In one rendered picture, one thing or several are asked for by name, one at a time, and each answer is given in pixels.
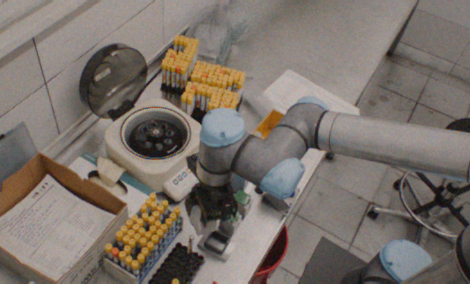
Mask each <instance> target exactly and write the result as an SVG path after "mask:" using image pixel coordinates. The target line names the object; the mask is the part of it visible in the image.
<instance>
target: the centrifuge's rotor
mask: <svg viewBox="0 0 470 284"><path fill-rule="evenodd" d="M151 124H153V125H154V127H153V128H151ZM129 148H130V149H131V150H132V151H133V152H136V153H137V154H139V155H142V156H143V157H153V158H158V157H167V156H170V155H173V154H175V153H176V152H178V151H180V150H181V149H182V133H181V132H180V130H179V129H177V127H176V126H175V125H173V124H172V123H170V122H167V121H165V120H148V121H145V122H143V123H140V124H138V125H137V126H136V127H135V128H134V129H133V130H132V131H131V133H130V134H129Z"/></svg>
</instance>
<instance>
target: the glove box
mask: <svg viewBox="0 0 470 284"><path fill-rule="evenodd" d="M67 168H69V169H71V170H73V171H74V172H76V173H77V174H78V175H79V176H80V177H81V178H82V180H84V178H85V179H87V180H89V181H91V182H96V183H98V184H99V185H100V186H102V187H104V188H105V189H106V190H108V191H109V192H111V193H112V194H114V195H115V196H117V198H119V199H122V200H123V201H124V202H126V203H128V207H129V220H131V216H134V215H136V216H137V217H139V216H141V209H140V208H141V204H145V202H146V199H147V198H149V197H150V194H151V193H152V192H153V193H154V194H155V191H154V190H153V189H152V188H150V187H149V186H146V185H145V184H144V183H142V182H141V181H137V180H136V179H135V178H133V177H131V176H129V175H128V173H127V169H124V168H120V167H118V166H117V164H114V163H113V162H112V160H110V159H106V158H103V157H96V156H94V155H93V154H91V153H89V152H86V151H85V152H83V153H82V154H81V155H80V156H79V157H78V158H77V159H76V160H75V161H74V162H73V163H72V164H71V165H69V166H68V167H67Z"/></svg>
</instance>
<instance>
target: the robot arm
mask: <svg viewBox="0 0 470 284"><path fill-rule="evenodd" d="M309 148H313V149H316V150H320V151H324V152H332V153H335V154H338V155H345V156H348V157H356V158H358V159H363V160H366V161H369V162H373V163H377V164H387V165H391V166H394V167H397V168H402V169H404V170H412V171H416V172H419V173H426V174H430V175H433V176H440V177H444V178H448V179H451V180H456V181H459V182H465V183H470V133H469V132H459V131H454V130H449V129H440V128H435V127H425V126H421V125H416V124H411V123H406V122H401V121H391V120H383V119H378V118H373V117H369V116H359V115H354V114H349V113H345V112H339V111H330V110H329V107H328V106H327V104H326V103H325V102H324V101H323V100H319V99H317V97H314V96H310V95H308V96H304V97H302V98H300V99H299V100H297V102H296V103H295V104H294V105H292V106H291V107H289V109H288V110H287V111H286V113H285V116H284V117H283V118H281V120H280V121H279V123H278V124H277V125H276V126H275V127H274V128H273V130H272V131H271V132H270V133H269V135H268V136H267V137H266V138H265V139H264V140H260V139H259V138H257V137H256V136H254V135H251V134H250V133H248V132H246V131H245V124H244V119H243V118H242V117H241V116H240V114H239V112H237V111H234V110H232V109H228V108H216V109H214V110H212V111H209V112H208V113H206V115H205V118H203V121H202V124H201V129H200V150H199V152H198V153H195V154H194V155H191V156H188V157H186V160H187V165H188V169H190V171H191V172H192V173H193V174H194V176H195V177H196V178H197V179H198V180H199V183H196V184H195V185H194V186H193V187H192V188H191V192H188V197H187V198H186V199H185V201H184V206H185V208H186V211H187V214H188V219H189V220H190V222H191V224H192V225H193V226H195V228H196V230H197V231H198V232H199V233H200V232H201V226H200V220H201V221H202V224H203V226H204V227H206V224H207V221H208V222H209V221H211V220H220V219H221V218H222V221H225V220H226V221H227V223H228V224H229V219H230V218H231V215H233V216H234V218H235V216H236V212H237V209H238V206H239V205H238V203H237V202H236V200H235V197H234V189H233V187H232V186H231V184H232V182H233V179H234V175H235V174H238V175H239V176H240V177H242V178H243V179H245V180H247V181H248V182H250V183H251V184H253V185H254V186H257V187H259V188H260V189H261V191H267V192H268V193H269V194H271V195H272V196H274V197H275V198H279V199H280V200H285V199H287V198H289V197H290V196H291V194H292V193H293V191H295V189H296V187H297V186H298V184H299V182H300V181H301V179H302V177H303V174H304V172H305V169H306V168H305V165H304V164H303V163H301V162H300V161H301V159H302V158H303V156H304V155H305V154H306V152H308V149H309ZM234 208H235V212H234ZM203 215H204V216H205V220H204V218H203ZM340 284H470V225H469V226H467V227H466V228H465V229H462V230H461V231H460V232H459V233H458V235H457V239H456V241H455V244H454V249H452V251H450V252H448V253H445V254H444V255H443V256H441V257H440V258H438V259H437V260H436V261H434V262H433V261H432V259H431V258H430V255H429V254H428V253H426V252H425V251H424V250H423V249H422V248H421V247H420V246H419V245H417V244H414V243H412V242H409V241H406V240H394V241H392V242H390V243H387V244H386V245H384V246H383V247H382V248H381V249H380V250H379V253H378V254H377V255H375V256H374V258H373V259H372V260H371V261H369V262H368V264H367V265H366V266H365V267H357V268H354V269H353V270H351V271H349V272H348V273H347V274H346V275H345V276H344V277H343V279H342V280H341V283H340Z"/></svg>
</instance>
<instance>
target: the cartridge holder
mask: <svg viewBox="0 0 470 284"><path fill-rule="evenodd" d="M230 240H231V238H230V237H228V236H227V235H224V234H223V233H222V232H218V231H217V230H216V231H214V232H209V233H206V234H205V235H203V236H202V237H201V239H200V241H199V243H198V245H197V246H198V247H199V248H201V249H203V250H205V251H207V252H209V253H211V254H212V255H214V256H216V257H218V258H220V259H221V260H222V261H224V262H227V261H228V258H229V256H230V255H231V254H232V252H233V250H234V249H235V246H236V244H234V243H233V242H231V241H230Z"/></svg>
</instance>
